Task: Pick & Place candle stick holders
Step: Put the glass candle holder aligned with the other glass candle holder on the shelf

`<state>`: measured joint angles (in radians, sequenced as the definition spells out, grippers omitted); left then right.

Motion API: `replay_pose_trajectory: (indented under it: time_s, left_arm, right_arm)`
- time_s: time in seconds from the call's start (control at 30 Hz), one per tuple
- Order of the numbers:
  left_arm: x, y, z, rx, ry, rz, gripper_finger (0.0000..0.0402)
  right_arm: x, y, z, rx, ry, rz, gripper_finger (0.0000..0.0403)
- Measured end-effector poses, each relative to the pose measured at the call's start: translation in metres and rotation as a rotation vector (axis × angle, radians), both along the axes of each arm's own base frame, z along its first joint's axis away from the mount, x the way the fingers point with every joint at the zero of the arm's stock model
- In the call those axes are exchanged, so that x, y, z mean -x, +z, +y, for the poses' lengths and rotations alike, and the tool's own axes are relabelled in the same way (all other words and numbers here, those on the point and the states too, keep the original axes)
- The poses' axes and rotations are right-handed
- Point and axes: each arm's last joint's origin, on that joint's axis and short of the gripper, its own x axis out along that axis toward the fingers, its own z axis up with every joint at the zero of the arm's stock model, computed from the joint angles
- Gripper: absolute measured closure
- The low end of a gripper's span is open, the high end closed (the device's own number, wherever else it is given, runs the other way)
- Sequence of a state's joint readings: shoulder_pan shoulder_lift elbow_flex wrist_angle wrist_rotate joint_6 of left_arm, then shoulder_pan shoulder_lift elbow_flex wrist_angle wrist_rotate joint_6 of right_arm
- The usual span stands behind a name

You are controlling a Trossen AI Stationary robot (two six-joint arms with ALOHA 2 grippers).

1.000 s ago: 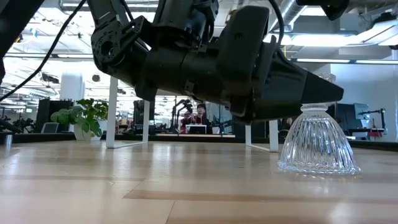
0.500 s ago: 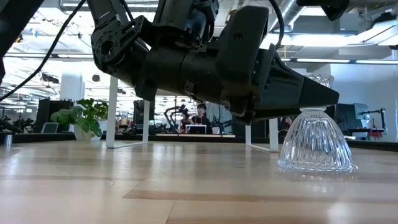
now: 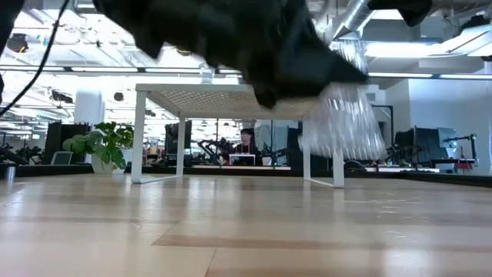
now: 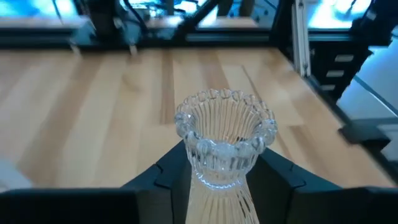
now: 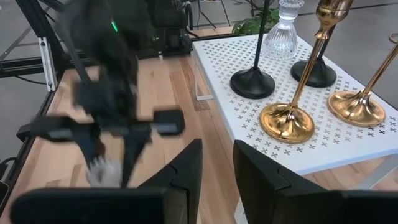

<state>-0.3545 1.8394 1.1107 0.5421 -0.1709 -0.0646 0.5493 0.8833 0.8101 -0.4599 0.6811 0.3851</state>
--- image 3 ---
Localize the white perforated metal rack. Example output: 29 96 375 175
130 83 346 189

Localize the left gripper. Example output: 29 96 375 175
91 0 369 110

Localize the silver ribbed ventilation duct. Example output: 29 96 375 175
330 0 373 39

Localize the green potted plant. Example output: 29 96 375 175
62 121 135 175

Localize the person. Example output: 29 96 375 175
232 128 264 166

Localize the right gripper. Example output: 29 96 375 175
367 0 434 28

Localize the black computer monitor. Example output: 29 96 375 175
165 119 192 157

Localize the black ceiling speaker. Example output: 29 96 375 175
7 33 29 53

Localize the white laptop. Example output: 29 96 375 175
228 153 257 167

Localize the grey chair back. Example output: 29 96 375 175
51 151 74 166

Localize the black desk monitor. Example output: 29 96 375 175
395 126 458 162

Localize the clear ribbed glass candle holder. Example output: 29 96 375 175
199 63 214 85
298 38 388 162

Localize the black partition panel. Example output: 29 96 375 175
44 122 92 165

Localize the black metal table frame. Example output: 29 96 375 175
0 163 492 189

